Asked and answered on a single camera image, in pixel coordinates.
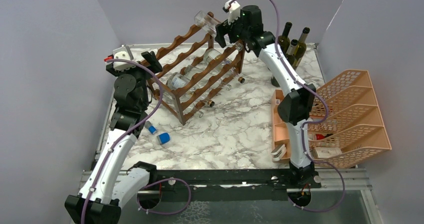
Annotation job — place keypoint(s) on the orange plastic compartment tray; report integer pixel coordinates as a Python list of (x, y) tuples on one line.
[(279, 130)]

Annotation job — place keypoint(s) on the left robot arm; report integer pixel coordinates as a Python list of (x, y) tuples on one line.
[(102, 197)]

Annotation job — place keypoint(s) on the clear bottle lower rack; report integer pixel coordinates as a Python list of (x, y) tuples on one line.
[(178, 80)]

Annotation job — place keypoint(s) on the small blue grey cap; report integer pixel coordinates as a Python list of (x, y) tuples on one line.
[(149, 126)]

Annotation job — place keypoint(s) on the green wine bottle black cap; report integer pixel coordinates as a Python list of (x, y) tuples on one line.
[(283, 39)]

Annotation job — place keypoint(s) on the cork bottle end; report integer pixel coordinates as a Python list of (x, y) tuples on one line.
[(241, 80), (210, 103)]

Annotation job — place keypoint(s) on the green wine bottle silver cap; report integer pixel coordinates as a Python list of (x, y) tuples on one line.
[(301, 47)]

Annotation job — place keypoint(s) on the green wine bottle white label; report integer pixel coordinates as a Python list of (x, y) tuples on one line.
[(290, 57)]

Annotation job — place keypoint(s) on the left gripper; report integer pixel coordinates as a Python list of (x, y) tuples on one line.
[(117, 73)]

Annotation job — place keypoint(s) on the cork bottle end lower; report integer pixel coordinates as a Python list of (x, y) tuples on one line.
[(210, 103)]

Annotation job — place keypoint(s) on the brown wooden wine rack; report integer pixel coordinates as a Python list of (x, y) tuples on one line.
[(202, 58)]

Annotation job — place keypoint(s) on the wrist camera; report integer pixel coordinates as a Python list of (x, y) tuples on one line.
[(232, 8), (123, 52)]

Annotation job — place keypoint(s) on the red item in tray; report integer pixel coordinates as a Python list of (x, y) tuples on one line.
[(321, 136)]

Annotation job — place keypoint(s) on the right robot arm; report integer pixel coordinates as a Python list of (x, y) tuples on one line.
[(298, 99)]

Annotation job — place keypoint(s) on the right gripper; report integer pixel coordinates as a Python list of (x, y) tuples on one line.
[(223, 28)]

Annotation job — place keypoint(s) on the cork bottle end right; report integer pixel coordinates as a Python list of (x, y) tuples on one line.
[(241, 80)]

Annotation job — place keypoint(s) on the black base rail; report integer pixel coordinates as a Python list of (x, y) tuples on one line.
[(223, 185)]

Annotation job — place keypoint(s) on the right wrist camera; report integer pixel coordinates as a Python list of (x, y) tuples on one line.
[(232, 8)]

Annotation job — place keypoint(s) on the blue grey sharpener block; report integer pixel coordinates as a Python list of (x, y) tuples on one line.
[(163, 138)]

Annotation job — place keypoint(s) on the orange plastic file organizer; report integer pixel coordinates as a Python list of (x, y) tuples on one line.
[(354, 119)]

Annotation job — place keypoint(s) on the white box in tray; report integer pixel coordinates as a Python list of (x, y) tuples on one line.
[(325, 152)]

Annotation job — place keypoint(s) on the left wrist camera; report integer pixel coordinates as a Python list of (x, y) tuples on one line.
[(123, 52)]

